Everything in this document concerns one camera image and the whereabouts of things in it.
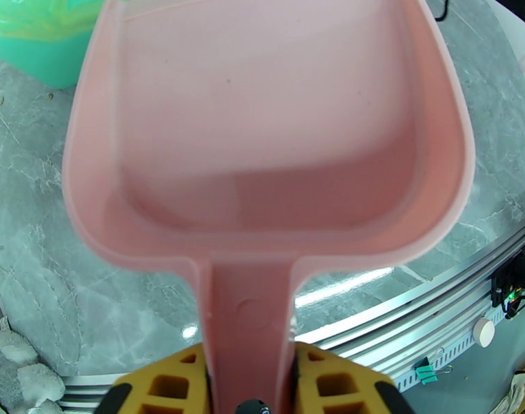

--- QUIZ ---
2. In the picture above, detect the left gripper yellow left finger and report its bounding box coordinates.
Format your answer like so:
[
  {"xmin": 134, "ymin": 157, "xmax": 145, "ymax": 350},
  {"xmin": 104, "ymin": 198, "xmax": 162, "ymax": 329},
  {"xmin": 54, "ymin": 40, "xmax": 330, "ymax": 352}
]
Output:
[{"xmin": 94, "ymin": 344, "xmax": 212, "ymax": 414}]

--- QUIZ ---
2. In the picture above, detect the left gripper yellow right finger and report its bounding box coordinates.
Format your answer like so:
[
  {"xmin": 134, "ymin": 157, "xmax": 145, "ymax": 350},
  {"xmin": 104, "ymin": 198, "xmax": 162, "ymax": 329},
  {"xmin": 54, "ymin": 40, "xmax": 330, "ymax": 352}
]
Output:
[{"xmin": 294, "ymin": 342, "xmax": 413, "ymax": 414}]

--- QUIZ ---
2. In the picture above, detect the pink plastic dustpan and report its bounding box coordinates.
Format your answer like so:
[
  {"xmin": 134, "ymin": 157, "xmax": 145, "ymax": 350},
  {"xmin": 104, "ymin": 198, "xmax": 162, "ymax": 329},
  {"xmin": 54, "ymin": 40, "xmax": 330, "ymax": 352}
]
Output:
[{"xmin": 61, "ymin": 0, "xmax": 477, "ymax": 414}]

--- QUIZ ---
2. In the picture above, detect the green binder clip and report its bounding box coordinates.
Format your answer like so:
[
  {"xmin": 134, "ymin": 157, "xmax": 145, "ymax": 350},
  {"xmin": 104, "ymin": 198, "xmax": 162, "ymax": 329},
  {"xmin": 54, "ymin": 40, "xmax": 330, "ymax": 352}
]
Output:
[{"xmin": 413, "ymin": 348, "xmax": 455, "ymax": 387}]

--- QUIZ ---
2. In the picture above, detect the grey white husky plush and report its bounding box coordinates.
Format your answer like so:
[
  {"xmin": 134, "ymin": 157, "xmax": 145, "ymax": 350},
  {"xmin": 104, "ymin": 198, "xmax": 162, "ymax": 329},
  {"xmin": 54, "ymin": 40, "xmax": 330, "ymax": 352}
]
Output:
[{"xmin": 0, "ymin": 317, "xmax": 68, "ymax": 414}]

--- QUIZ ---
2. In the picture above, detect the white and brown cloth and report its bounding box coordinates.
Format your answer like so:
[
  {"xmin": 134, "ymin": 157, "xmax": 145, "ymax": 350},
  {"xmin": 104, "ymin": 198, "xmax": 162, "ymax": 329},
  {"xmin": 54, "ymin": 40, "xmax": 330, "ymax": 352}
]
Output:
[{"xmin": 495, "ymin": 355, "xmax": 525, "ymax": 414}]

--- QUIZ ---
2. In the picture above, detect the small circuit board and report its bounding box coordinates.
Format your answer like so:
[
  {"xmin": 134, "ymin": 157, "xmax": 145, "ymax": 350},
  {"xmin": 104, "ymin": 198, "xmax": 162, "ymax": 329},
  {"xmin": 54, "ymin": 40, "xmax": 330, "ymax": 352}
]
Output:
[{"xmin": 501, "ymin": 287, "xmax": 525, "ymax": 319}]

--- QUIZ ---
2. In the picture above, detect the green plastic trash bin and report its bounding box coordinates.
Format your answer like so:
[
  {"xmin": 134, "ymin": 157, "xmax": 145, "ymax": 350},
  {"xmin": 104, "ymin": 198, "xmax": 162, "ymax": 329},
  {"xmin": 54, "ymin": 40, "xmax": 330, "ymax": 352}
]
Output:
[{"xmin": 0, "ymin": 30, "xmax": 89, "ymax": 90}]

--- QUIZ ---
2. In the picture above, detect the green plastic bin liner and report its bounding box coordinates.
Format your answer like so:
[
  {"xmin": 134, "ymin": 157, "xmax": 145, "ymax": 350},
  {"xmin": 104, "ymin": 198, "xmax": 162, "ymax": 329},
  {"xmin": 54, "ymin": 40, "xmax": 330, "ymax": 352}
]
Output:
[{"xmin": 0, "ymin": 0, "xmax": 132, "ymax": 43}]

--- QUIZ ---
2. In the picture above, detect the aluminium mounting rail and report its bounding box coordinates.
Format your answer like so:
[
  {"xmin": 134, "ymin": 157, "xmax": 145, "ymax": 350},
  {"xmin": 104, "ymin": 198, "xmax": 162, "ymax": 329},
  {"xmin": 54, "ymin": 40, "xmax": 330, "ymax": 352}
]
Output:
[{"xmin": 57, "ymin": 218, "xmax": 525, "ymax": 411}]

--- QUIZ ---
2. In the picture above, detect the white slotted cable duct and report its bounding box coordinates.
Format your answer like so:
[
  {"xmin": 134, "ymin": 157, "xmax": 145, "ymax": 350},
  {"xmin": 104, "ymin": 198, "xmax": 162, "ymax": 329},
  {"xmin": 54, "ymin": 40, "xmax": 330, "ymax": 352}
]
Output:
[{"xmin": 391, "ymin": 313, "xmax": 511, "ymax": 394}]

